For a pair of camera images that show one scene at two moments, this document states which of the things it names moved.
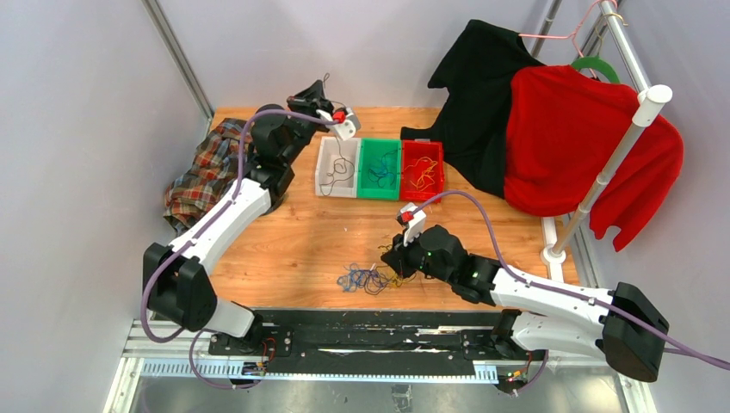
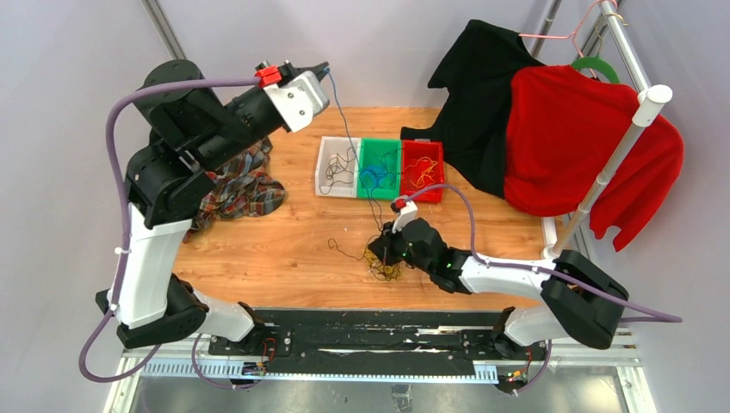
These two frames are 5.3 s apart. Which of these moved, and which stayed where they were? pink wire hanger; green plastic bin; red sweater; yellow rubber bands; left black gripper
Moved: left black gripper
Stayed: yellow rubber bands; red sweater; green plastic bin; pink wire hanger
